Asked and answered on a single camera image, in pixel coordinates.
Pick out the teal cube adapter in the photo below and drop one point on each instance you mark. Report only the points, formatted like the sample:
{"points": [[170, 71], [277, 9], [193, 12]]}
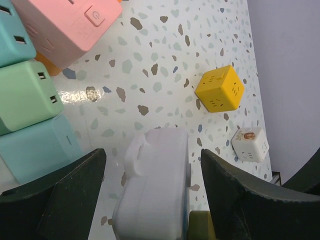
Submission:
{"points": [[15, 44]]}

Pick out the yellow cube socket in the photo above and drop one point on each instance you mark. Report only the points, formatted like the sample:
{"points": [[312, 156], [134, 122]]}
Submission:
{"points": [[220, 90]]}

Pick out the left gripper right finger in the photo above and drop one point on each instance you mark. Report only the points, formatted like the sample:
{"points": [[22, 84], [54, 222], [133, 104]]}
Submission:
{"points": [[245, 207]]}

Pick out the light blue cube adapter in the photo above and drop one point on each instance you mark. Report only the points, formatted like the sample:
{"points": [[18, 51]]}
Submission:
{"points": [[40, 149]]}

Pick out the white cartoon cube socket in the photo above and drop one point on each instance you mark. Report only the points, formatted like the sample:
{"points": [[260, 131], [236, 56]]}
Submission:
{"points": [[250, 144]]}

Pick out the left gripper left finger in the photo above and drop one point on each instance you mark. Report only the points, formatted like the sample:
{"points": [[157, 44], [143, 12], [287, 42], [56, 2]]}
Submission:
{"points": [[57, 206]]}

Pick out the orange power strip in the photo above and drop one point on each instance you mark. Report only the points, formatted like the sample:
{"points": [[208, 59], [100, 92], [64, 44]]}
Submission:
{"points": [[50, 67]]}

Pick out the pink cube socket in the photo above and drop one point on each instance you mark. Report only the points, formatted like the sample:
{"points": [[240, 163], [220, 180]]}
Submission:
{"points": [[64, 30]]}

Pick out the long white power strip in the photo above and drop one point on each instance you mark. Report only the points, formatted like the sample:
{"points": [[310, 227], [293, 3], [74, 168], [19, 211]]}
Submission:
{"points": [[154, 202]]}

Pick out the green cube adapter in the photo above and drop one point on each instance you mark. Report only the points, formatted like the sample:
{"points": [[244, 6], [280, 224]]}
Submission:
{"points": [[27, 96]]}

